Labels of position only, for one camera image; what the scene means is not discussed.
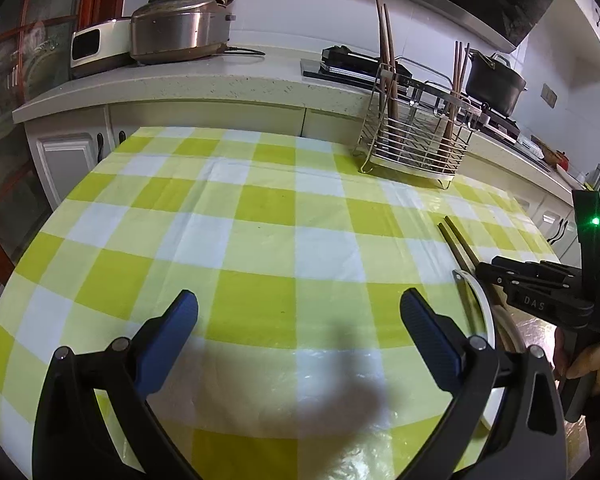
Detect silver brown rice cooker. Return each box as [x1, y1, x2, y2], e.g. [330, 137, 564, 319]
[130, 0, 236, 66]

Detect brown wooden chopstick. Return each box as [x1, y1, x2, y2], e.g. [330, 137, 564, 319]
[382, 4, 402, 150]
[450, 44, 472, 158]
[442, 41, 461, 158]
[437, 222, 476, 275]
[444, 215, 482, 267]
[375, 0, 393, 150]
[446, 42, 466, 158]

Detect dark cooking pot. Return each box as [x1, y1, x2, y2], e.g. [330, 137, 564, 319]
[465, 50, 528, 117]

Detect red wooden glass door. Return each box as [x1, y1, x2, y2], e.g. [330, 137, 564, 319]
[0, 0, 131, 321]

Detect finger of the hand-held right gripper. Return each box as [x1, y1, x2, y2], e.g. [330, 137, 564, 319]
[490, 255, 579, 282]
[475, 261, 536, 294]

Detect white upper cabinet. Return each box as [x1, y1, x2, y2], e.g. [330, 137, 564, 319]
[562, 0, 600, 72]

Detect person's right hand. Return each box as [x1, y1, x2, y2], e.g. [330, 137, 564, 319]
[552, 327, 600, 398]

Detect metal wire utensil rack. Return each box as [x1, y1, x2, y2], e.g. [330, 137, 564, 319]
[352, 62, 481, 190]

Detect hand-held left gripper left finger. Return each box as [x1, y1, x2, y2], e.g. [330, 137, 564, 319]
[32, 289, 200, 480]

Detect green checked tablecloth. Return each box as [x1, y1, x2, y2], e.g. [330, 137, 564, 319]
[0, 126, 561, 480]

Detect black glass gas stove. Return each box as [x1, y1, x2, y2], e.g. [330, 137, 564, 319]
[300, 45, 523, 142]

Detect white plate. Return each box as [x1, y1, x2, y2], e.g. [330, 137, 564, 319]
[452, 269, 498, 428]

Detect white kitchen countertop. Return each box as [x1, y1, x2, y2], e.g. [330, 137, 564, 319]
[12, 52, 600, 223]

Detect small white appliance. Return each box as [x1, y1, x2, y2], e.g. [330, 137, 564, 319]
[70, 17, 133, 79]

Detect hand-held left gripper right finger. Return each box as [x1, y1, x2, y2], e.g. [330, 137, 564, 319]
[400, 287, 568, 480]

